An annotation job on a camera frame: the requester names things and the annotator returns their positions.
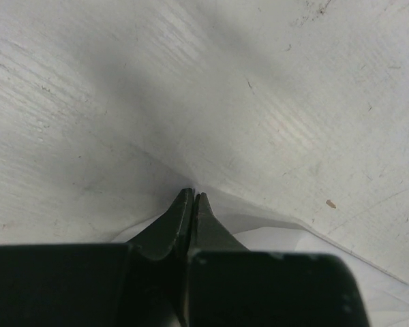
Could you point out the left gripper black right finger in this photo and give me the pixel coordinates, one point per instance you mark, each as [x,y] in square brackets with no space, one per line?
[229,285]

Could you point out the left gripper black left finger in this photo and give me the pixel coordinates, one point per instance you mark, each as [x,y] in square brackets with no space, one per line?
[138,282]

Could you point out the white t shirt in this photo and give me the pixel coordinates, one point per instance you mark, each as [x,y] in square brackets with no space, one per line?
[259,234]

